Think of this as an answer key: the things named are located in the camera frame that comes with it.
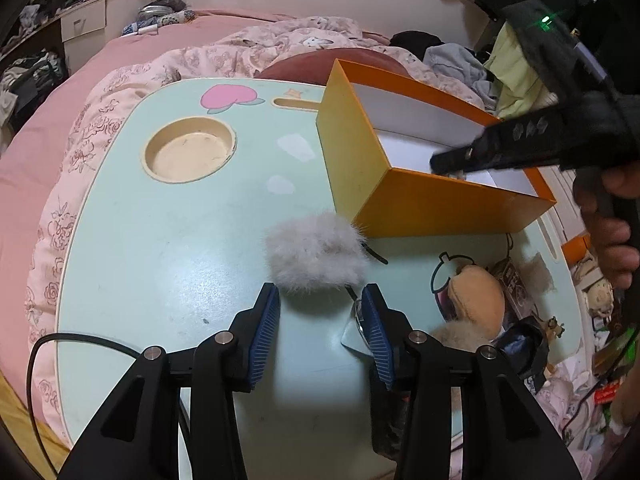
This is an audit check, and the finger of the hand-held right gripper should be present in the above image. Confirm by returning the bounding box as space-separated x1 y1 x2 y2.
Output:
430 105 568 177

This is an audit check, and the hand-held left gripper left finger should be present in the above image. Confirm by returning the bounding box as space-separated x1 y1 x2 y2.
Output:
57 282 281 480

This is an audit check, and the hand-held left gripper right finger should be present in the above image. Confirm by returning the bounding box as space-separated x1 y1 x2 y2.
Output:
361 282 583 480

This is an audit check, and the brownish grey fur piece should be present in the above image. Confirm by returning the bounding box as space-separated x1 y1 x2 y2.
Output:
430 322 493 353

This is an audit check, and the pale grey fur piece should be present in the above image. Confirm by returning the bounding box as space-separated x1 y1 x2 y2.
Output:
265 211 371 293

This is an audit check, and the beige plush toy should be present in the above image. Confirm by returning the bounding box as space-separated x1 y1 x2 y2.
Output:
447 265 506 338

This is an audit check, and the brown card box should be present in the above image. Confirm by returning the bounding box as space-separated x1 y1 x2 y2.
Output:
492 260 538 321

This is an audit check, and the black lace-trimmed garment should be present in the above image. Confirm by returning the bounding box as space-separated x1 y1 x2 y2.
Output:
492 320 551 393

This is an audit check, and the orange cardboard box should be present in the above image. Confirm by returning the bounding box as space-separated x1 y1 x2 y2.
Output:
316 58 557 238

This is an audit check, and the person's right hand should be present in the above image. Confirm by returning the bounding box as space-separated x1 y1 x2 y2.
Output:
572 162 640 291

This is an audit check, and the yellow-green garment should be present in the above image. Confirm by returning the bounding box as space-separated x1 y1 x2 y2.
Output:
482 25 561 121

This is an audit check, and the grey hoodie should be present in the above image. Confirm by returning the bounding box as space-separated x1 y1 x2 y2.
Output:
424 42 498 107

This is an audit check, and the orange cardboard piece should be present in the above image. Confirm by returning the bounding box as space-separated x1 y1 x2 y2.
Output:
561 234 593 263

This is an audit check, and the dark red pillow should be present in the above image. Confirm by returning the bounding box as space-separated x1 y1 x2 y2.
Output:
257 47 416 82

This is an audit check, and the pink floral quilt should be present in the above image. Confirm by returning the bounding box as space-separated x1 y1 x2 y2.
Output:
25 17 501 433

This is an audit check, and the mint green lap table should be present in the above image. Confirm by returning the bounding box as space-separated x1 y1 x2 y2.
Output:
0 9 281 401

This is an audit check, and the blue patterned cloth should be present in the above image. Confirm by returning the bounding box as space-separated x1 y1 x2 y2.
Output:
122 9 195 37

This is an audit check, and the round metal tin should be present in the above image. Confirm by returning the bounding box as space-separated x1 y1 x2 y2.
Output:
137 4 176 20

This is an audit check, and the white drawer unit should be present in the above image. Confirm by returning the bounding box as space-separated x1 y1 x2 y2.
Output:
61 0 108 44

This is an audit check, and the dark clothes pile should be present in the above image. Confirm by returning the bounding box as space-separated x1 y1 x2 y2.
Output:
17 2 66 36

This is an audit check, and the black cable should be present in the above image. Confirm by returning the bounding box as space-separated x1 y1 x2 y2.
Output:
560 375 621 438
26 332 193 441

